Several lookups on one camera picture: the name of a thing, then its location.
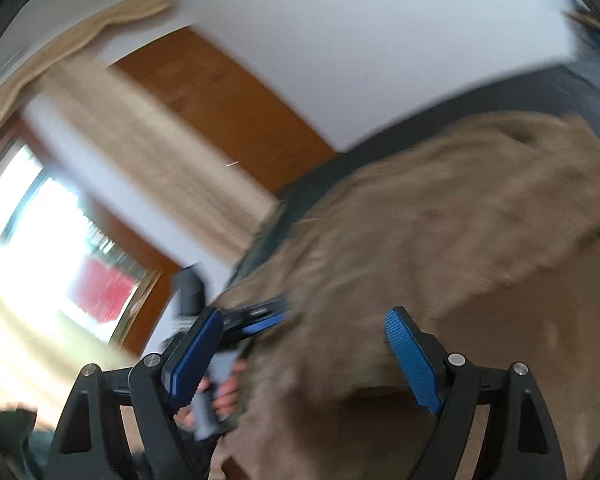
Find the brown fleece garment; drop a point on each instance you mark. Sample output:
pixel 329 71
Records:
pixel 430 220

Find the beige curtain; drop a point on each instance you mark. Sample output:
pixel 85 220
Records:
pixel 145 135

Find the brown wooden door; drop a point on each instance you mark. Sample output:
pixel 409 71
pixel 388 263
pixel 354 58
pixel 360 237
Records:
pixel 220 90

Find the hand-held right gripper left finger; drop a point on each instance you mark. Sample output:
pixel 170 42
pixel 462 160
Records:
pixel 195 355

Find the person's left hand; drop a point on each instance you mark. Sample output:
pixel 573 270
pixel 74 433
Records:
pixel 229 390

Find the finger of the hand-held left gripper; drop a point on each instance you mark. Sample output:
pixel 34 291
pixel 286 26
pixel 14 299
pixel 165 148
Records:
pixel 260 312

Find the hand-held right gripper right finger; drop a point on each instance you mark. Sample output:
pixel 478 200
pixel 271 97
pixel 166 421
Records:
pixel 415 360

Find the wooden framed window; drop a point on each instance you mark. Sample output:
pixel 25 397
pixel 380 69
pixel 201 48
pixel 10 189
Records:
pixel 55 240

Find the dark grey bed sheet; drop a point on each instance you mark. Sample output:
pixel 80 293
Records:
pixel 530 92

